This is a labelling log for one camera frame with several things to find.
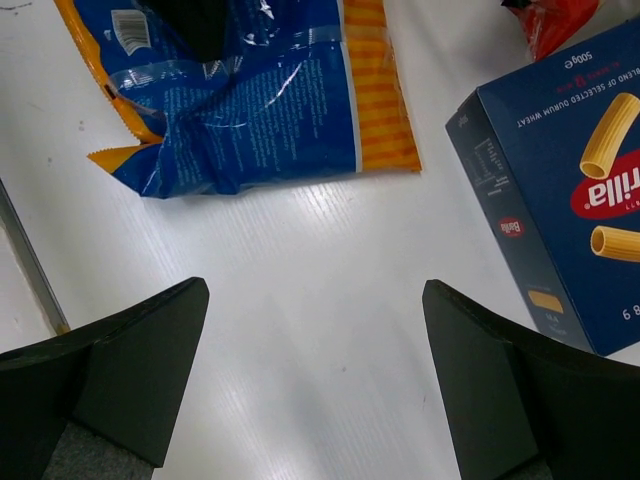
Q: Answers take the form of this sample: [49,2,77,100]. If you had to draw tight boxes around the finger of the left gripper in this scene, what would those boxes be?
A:
[141,0,229,63]

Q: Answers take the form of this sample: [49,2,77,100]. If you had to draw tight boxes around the blue Barilla rigatoni box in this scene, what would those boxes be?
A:
[446,19,639,356]

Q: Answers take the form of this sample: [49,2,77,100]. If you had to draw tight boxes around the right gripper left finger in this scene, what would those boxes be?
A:
[1,277,209,479]

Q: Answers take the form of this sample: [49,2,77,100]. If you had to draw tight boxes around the blue and orange pasta bag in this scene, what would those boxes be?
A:
[57,1,422,199]

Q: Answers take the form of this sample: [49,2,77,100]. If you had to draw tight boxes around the red spaghetti pack right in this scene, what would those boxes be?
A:
[501,0,602,61]

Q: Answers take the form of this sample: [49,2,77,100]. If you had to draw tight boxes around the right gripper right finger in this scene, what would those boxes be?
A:
[422,280,639,479]

